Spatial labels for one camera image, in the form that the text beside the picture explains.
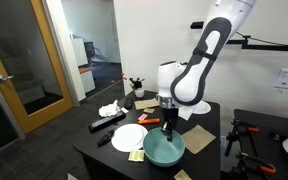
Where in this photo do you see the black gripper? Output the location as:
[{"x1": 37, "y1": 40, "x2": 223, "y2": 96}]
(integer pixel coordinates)
[{"x1": 160, "y1": 97, "x2": 178, "y2": 142}]

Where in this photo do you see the teal bowl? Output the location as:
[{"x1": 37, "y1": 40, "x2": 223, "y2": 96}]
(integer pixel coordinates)
[{"x1": 143, "y1": 128, "x2": 185, "y2": 167}]

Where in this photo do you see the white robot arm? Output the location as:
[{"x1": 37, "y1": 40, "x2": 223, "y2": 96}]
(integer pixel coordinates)
[{"x1": 157, "y1": 0, "x2": 257, "y2": 142}]

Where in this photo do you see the pink packet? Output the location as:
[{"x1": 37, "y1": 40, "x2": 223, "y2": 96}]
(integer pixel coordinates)
[{"x1": 138, "y1": 113, "x2": 148, "y2": 121}]

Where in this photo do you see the small brown packet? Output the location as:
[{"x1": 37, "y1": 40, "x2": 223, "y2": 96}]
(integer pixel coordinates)
[{"x1": 143, "y1": 108, "x2": 155, "y2": 114}]

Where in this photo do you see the brown napkin right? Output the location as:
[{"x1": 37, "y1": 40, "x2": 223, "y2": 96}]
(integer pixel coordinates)
[{"x1": 182, "y1": 125, "x2": 215, "y2": 154}]

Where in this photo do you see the brown napkin flat far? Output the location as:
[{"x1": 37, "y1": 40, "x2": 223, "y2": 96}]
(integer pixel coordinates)
[{"x1": 135, "y1": 98, "x2": 159, "y2": 110}]

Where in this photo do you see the white plate near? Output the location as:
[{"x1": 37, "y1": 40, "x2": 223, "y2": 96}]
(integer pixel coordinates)
[{"x1": 111, "y1": 124, "x2": 148, "y2": 152}]

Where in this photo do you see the white plate far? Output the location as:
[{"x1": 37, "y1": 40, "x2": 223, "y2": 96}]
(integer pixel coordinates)
[{"x1": 193, "y1": 100, "x2": 211, "y2": 115}]

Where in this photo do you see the brown packet table edge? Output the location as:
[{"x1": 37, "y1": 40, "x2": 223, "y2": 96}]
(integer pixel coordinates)
[{"x1": 174, "y1": 170, "x2": 192, "y2": 180}]

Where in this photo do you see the black remote far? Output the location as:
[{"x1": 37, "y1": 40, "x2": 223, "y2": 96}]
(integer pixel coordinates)
[{"x1": 124, "y1": 97, "x2": 133, "y2": 110}]

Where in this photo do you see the white pot with plant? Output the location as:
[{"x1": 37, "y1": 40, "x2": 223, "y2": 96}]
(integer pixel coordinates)
[{"x1": 130, "y1": 78, "x2": 145, "y2": 98}]

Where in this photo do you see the small black remote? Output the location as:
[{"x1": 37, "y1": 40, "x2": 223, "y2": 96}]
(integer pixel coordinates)
[{"x1": 97, "y1": 130, "x2": 114, "y2": 147}]

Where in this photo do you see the crumpled white tissue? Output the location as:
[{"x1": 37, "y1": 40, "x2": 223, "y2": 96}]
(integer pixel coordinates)
[{"x1": 99, "y1": 100, "x2": 120, "y2": 117}]

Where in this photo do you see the long black remote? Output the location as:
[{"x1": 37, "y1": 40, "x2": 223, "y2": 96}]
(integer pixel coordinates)
[{"x1": 88, "y1": 111, "x2": 126, "y2": 132}]

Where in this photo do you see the black side table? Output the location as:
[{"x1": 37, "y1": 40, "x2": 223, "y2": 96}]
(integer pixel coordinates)
[{"x1": 225, "y1": 109, "x2": 288, "y2": 180}]

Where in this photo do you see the white cabinet orange top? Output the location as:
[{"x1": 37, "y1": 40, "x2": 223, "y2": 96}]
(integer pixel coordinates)
[{"x1": 79, "y1": 67, "x2": 95, "y2": 93}]

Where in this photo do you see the office chair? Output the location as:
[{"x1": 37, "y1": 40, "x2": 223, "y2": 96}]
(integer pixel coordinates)
[{"x1": 84, "y1": 42, "x2": 105, "y2": 65}]

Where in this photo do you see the yellow framed glass door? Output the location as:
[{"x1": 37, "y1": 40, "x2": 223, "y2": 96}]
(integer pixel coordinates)
[{"x1": 0, "y1": 0, "x2": 73, "y2": 134}]

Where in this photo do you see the black clamp orange handle upper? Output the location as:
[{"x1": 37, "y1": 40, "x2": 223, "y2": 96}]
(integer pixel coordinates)
[{"x1": 224, "y1": 119, "x2": 260, "y2": 158}]

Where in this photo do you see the black clamp orange handle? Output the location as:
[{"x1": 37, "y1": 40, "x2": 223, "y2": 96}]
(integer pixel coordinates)
[
  {"x1": 224, "y1": 119, "x2": 260, "y2": 158},
  {"x1": 229, "y1": 152, "x2": 277, "y2": 180}
]

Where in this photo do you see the black clamp orange handle lower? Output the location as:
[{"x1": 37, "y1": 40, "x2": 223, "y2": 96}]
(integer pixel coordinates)
[{"x1": 229, "y1": 152, "x2": 277, "y2": 180}]

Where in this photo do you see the white wall switch plate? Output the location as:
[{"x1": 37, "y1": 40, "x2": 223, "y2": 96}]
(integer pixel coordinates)
[{"x1": 274, "y1": 68, "x2": 288, "y2": 90}]

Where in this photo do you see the black camera mount boom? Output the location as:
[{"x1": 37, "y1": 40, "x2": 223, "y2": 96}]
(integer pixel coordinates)
[{"x1": 190, "y1": 18, "x2": 288, "y2": 62}]

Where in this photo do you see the silver door handle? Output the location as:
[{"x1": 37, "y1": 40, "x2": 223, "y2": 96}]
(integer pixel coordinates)
[{"x1": 0, "y1": 74, "x2": 14, "y2": 82}]

